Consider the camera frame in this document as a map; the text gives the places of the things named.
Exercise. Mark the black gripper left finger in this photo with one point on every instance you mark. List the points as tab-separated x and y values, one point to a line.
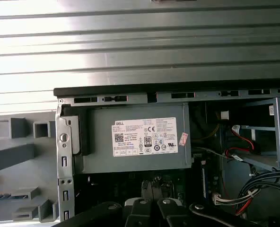
97	216

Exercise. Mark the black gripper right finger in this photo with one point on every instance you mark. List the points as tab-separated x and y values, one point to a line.
215	216

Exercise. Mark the blue RAM stick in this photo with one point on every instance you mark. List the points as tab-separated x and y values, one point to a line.
204	182

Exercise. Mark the grey power supply unit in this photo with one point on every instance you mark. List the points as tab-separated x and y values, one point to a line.
102	153

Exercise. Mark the grey parts rack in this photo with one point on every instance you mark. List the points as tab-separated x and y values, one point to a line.
43	170

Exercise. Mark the black PC case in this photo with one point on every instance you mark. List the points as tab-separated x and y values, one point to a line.
107	91

